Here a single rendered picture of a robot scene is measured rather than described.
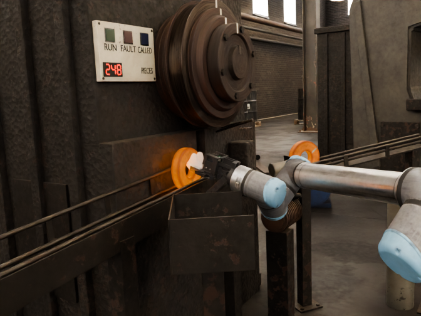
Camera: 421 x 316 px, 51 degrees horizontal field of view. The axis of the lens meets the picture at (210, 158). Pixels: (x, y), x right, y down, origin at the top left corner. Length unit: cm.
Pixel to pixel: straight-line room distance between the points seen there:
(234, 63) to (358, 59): 283
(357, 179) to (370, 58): 306
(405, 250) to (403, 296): 121
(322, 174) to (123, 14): 81
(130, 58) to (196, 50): 22
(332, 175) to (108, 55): 77
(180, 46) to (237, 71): 24
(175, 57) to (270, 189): 54
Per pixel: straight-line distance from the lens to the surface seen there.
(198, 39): 154
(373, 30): 429
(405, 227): 106
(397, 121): 418
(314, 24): 1062
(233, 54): 159
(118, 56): 145
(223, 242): 107
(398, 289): 223
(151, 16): 163
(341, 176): 133
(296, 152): 197
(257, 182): 139
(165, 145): 156
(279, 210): 149
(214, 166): 146
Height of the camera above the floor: 101
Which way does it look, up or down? 8 degrees down
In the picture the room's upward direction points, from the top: 3 degrees counter-clockwise
